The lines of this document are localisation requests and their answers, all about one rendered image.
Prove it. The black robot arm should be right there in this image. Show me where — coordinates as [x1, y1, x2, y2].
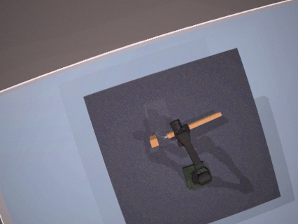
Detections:
[171, 119, 212, 186]

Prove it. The wooden rail with metal hooks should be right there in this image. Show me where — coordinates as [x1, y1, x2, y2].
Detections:
[165, 112, 222, 139]

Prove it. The wooden headboard post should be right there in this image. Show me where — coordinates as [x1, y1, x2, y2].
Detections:
[150, 135, 159, 148]

